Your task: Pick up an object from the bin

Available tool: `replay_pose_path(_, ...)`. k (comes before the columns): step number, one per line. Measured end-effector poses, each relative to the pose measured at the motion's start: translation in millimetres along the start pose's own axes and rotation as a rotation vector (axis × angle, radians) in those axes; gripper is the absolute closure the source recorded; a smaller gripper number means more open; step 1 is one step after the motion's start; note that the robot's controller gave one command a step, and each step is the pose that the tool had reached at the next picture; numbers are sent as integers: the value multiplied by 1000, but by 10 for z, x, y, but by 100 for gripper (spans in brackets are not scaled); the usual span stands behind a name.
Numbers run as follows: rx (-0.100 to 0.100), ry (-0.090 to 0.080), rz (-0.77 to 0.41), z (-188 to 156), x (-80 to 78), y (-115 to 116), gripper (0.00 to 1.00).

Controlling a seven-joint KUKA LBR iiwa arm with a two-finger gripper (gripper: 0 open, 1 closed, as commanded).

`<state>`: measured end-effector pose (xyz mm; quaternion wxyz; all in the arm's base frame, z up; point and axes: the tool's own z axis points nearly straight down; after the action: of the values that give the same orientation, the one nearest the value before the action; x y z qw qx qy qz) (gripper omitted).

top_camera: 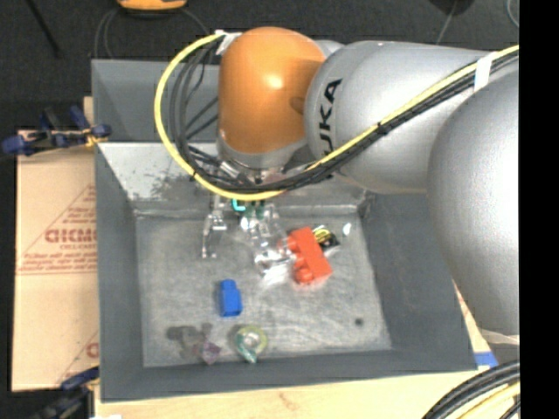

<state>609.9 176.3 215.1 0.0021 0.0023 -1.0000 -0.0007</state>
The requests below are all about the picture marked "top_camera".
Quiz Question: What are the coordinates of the grey flat toy shape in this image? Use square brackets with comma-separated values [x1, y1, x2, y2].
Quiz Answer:
[166, 322, 213, 361]

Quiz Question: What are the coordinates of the small purple clear piece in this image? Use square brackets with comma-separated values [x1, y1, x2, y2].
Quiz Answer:
[199, 340, 223, 366]

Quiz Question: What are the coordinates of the brown cardboard board, red print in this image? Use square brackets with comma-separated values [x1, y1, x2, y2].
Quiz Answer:
[10, 129, 102, 393]

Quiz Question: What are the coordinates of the yellow and black small object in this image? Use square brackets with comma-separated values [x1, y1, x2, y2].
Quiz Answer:
[311, 223, 342, 249]

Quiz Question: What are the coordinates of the blue toy block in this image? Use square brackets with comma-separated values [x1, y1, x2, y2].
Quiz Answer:
[213, 278, 244, 319]

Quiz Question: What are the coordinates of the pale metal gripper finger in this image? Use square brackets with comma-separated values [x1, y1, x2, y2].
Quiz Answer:
[201, 211, 229, 260]
[238, 215, 286, 278]

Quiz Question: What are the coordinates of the grey metal bin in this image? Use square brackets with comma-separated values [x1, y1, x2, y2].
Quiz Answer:
[90, 58, 478, 403]

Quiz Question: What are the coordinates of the red toy brick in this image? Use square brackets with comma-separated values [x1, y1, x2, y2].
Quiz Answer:
[285, 226, 334, 288]

